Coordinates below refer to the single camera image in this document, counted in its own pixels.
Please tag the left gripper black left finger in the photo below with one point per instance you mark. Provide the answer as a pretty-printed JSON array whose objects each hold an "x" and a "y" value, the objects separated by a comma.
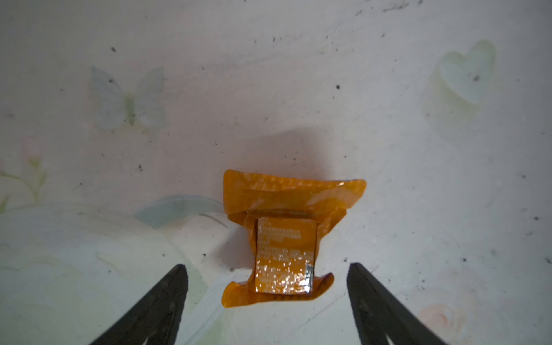
[{"x": 154, "y": 319}]

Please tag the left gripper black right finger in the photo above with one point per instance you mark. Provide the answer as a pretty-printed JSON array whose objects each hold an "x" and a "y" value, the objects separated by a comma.
[{"x": 379, "y": 316}]

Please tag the small orange snack packet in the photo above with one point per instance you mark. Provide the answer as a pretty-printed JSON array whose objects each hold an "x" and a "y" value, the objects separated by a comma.
[{"x": 286, "y": 219}]

